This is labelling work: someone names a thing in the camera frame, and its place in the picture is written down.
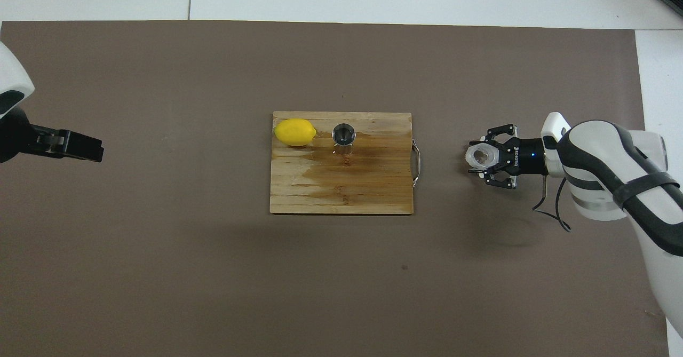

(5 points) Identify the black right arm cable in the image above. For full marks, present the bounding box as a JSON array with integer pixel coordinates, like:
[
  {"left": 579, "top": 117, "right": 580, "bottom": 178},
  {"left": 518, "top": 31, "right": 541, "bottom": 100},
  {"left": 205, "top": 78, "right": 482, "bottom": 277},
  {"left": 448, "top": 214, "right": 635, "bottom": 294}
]
[{"left": 532, "top": 174, "right": 573, "bottom": 233}]

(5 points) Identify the brown table mat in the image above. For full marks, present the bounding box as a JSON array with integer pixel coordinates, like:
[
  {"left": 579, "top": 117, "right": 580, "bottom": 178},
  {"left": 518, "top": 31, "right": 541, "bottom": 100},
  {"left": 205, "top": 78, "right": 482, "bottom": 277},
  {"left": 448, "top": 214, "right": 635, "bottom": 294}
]
[{"left": 0, "top": 20, "right": 670, "bottom": 357}]

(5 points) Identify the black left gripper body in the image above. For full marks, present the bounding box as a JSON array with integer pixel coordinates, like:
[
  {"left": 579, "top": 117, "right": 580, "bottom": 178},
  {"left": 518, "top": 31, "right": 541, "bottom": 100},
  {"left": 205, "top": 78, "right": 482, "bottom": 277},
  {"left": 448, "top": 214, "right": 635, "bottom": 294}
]
[{"left": 0, "top": 106, "right": 34, "bottom": 164}]

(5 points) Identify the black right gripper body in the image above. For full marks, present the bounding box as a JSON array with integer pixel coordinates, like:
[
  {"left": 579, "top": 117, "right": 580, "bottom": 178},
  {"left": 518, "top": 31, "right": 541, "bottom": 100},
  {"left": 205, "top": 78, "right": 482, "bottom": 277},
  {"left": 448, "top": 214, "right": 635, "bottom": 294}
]
[{"left": 498, "top": 137, "right": 548, "bottom": 179}]

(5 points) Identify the yellow lemon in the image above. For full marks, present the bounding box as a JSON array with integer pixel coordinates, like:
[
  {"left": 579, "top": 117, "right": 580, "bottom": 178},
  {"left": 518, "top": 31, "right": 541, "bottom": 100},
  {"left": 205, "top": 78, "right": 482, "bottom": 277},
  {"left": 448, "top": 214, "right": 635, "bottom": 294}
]
[{"left": 274, "top": 118, "right": 317, "bottom": 147}]

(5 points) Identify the wooden cutting board, metal handle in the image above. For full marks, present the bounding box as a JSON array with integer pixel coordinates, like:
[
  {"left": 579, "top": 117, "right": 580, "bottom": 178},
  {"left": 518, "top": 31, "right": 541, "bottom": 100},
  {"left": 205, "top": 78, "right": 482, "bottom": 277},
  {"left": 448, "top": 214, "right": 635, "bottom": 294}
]
[{"left": 269, "top": 112, "right": 422, "bottom": 216}]

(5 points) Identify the steel double jigger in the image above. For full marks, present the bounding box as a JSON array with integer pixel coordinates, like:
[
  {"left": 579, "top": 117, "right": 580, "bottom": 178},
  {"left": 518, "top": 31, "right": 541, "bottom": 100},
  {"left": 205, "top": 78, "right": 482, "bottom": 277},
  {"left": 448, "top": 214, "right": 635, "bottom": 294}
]
[{"left": 332, "top": 123, "right": 357, "bottom": 147}]

